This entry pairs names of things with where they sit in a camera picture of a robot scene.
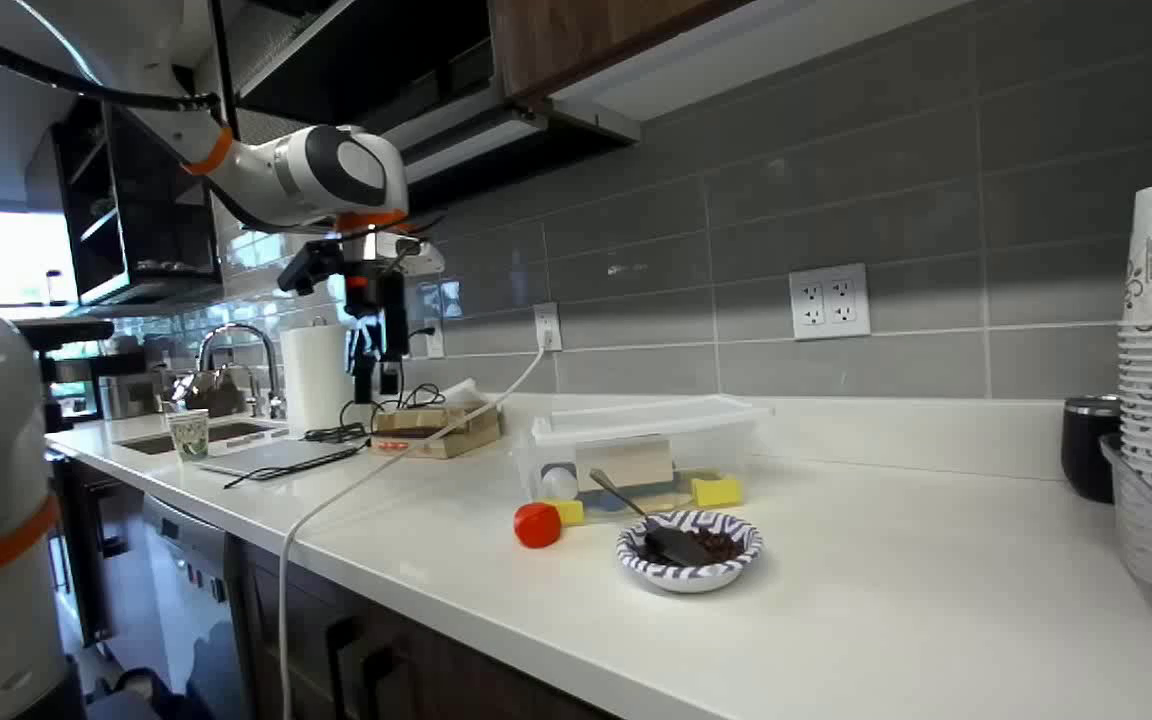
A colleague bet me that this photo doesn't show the white outlet with plug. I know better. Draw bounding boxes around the white outlet with plug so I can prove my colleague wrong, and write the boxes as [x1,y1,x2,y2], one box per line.
[527,301,566,361]

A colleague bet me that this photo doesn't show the white paper towel roll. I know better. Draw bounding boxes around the white paper towel roll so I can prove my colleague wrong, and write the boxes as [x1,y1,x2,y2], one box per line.
[276,294,355,432]

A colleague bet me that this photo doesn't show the patterned paper bowl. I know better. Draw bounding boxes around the patterned paper bowl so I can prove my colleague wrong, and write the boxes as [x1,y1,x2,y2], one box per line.
[614,509,768,601]

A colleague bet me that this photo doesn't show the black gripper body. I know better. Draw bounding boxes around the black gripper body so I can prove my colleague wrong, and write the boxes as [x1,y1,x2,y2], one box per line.
[337,230,429,352]

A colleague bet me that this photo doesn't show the white double wall outlet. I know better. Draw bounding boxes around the white double wall outlet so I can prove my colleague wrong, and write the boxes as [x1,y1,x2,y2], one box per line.
[785,259,877,345]

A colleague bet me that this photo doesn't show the chrome arched faucet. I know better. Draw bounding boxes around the chrome arched faucet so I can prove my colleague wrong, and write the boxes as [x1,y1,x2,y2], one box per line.
[198,321,283,420]

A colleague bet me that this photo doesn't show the grey drying mat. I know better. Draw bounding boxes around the grey drying mat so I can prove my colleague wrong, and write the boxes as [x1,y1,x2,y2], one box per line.
[198,435,369,487]

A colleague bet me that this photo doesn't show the black upper cabinet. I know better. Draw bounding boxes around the black upper cabinet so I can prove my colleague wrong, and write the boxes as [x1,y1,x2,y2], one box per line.
[210,0,499,136]

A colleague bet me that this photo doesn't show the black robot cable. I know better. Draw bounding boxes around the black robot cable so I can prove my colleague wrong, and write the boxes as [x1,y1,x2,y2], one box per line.
[0,8,250,136]

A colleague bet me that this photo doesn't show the stainless dishwasher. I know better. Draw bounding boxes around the stainless dishwasher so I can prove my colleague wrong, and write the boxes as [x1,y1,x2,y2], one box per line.
[134,494,257,720]

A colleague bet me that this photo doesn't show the dark wooden base cabinet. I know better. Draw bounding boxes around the dark wooden base cabinet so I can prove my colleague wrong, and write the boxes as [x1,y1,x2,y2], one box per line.
[233,538,621,720]

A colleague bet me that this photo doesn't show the small paper cup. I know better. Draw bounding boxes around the small paper cup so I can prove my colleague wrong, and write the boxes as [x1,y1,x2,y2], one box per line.
[170,406,212,463]

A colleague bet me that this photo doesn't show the countertop sink basin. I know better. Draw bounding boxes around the countertop sink basin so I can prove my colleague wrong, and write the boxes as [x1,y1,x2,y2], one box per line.
[113,415,273,462]

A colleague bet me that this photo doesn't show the black open wall shelf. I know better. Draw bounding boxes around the black open wall shelf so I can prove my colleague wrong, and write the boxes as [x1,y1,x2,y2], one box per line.
[49,93,230,311]

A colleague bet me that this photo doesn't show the white under-cabinet panel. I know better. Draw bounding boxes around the white under-cabinet panel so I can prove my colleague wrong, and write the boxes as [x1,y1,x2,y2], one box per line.
[548,0,973,143]

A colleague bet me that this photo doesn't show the wooden box stack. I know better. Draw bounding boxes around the wooden box stack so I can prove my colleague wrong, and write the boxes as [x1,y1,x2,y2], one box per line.
[369,393,513,463]

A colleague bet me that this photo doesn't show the white power cable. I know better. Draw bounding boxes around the white power cable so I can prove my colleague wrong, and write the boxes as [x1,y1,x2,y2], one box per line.
[273,339,556,720]

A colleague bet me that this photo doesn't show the beige block in container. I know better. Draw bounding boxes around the beige block in container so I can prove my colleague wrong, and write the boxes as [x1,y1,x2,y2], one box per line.
[573,435,679,494]

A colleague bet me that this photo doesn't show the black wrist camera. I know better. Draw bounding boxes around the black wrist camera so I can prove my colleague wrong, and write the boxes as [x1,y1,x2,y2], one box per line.
[273,238,352,301]

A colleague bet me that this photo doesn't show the black mug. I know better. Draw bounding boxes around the black mug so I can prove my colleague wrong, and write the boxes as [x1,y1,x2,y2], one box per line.
[1057,393,1128,509]

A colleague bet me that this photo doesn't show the black spoon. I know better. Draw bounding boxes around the black spoon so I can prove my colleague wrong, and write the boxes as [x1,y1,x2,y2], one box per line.
[583,463,704,564]

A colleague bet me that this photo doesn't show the clear plastic container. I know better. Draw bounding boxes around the clear plastic container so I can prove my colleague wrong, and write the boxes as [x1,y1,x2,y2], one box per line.
[510,393,773,509]

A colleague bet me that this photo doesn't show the red ball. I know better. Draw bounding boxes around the red ball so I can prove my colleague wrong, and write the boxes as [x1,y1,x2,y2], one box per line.
[513,501,569,554]

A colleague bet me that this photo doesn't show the large yellow sponge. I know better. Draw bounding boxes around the large yellow sponge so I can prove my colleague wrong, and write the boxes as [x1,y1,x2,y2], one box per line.
[689,473,750,512]

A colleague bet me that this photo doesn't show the black coffee machine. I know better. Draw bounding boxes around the black coffee machine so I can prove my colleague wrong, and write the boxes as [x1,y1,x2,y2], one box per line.
[11,316,170,432]

